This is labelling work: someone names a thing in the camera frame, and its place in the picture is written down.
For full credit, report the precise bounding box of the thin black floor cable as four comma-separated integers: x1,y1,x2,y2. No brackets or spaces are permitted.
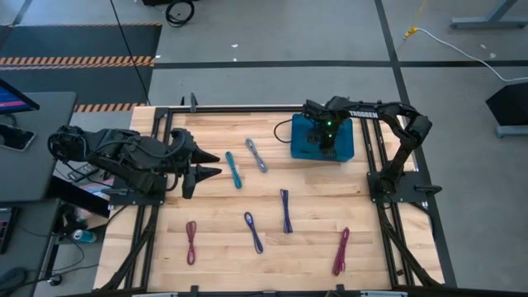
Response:
108,0,152,106

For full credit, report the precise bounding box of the magenta braided USB-C cable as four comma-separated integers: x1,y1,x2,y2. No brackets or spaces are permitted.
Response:
332,226,351,277

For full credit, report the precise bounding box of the teal braided USB-C cable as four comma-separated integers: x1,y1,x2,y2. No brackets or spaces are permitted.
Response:
224,150,243,191

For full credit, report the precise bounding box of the grey braided USB-C cable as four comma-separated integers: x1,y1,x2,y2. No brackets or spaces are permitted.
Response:
244,138,269,174

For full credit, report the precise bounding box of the black aluminium table frame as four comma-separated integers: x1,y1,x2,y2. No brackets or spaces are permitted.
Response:
98,104,446,297

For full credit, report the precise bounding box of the white floor cable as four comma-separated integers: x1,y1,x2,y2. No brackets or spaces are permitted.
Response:
415,26,528,83

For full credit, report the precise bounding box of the grey metal stand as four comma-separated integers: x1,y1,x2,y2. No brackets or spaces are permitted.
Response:
449,0,528,31

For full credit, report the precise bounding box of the black smartphone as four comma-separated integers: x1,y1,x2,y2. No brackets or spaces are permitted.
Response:
0,122,36,153

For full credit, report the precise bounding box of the black hazard-striped floor mat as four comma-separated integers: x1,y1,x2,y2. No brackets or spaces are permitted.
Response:
0,23,163,115

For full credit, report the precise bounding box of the black handheld device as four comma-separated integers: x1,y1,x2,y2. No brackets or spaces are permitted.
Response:
67,162,101,183

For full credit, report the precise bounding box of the yellow cable with plug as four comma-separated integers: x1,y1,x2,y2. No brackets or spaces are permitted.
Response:
403,0,429,40

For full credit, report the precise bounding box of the black table clamp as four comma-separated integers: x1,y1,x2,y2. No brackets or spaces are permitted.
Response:
179,92,200,114

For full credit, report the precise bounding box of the maroon braided USB-C cable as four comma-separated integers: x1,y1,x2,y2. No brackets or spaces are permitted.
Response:
185,220,198,266

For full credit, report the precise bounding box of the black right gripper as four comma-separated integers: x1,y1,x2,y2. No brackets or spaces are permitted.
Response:
308,116,345,161

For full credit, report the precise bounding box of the computer monitor lit screen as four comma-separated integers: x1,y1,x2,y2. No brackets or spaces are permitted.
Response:
0,77,41,116

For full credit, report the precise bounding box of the blue drink can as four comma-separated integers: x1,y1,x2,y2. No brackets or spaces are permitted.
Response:
71,229,98,245

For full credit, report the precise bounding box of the blue plastic bin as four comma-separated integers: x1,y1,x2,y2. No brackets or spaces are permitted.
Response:
290,113,355,163

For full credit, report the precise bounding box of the grey desk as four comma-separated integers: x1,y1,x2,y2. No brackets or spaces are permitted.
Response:
0,91,78,204

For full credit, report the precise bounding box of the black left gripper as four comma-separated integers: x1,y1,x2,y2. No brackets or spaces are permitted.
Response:
166,127,223,200

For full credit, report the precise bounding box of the dark keyboard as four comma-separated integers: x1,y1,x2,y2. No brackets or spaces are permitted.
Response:
0,205,18,255

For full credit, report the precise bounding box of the coiled black cable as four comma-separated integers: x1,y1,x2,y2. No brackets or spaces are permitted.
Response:
165,0,196,29

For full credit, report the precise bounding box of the purple braided USB-C cable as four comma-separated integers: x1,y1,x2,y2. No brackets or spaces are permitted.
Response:
280,188,294,235
243,211,265,255

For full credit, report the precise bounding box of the black panel on stand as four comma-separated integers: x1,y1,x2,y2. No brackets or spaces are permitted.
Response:
485,79,528,139

